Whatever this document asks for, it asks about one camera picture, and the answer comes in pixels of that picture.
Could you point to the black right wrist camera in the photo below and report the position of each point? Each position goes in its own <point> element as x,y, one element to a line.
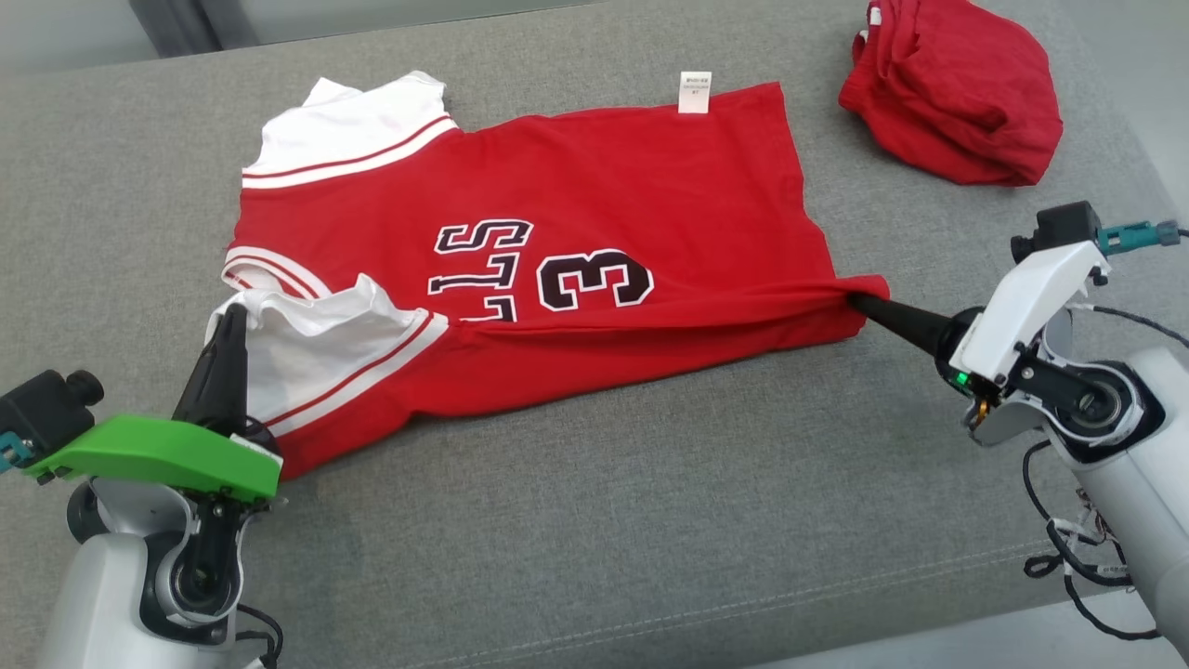
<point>1059,228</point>

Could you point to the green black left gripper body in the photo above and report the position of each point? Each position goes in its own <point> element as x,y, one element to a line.
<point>158,451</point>

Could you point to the red shorts with white stripe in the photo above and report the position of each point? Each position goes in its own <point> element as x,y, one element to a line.
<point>957,84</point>

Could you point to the grey metal frame post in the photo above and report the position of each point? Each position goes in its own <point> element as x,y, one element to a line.
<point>190,23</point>

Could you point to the red jersey with white sleeves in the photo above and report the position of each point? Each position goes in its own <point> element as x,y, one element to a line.
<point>604,186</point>

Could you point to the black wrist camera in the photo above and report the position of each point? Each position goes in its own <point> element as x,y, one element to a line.
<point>42,409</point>
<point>1059,228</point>

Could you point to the teal left camera connector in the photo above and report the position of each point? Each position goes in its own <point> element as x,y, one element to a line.
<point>11,451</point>

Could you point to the teal right camera connector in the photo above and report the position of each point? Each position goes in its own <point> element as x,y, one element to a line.
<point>1133,237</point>

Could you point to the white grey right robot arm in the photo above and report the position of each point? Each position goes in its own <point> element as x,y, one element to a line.
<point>1143,465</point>

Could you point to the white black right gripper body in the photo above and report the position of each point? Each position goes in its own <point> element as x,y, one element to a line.
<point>1022,307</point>

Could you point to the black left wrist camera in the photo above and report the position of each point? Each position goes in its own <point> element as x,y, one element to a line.
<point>42,409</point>

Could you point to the grey fabric sofa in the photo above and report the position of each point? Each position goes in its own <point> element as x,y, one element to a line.
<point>557,557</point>

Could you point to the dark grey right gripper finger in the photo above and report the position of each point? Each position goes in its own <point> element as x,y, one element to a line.
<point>892,311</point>
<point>906,334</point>

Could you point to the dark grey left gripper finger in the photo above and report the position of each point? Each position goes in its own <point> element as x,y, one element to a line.
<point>209,381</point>
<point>239,381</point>

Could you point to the teal camera connector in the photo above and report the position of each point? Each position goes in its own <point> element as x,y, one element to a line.
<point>11,451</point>
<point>1133,237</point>

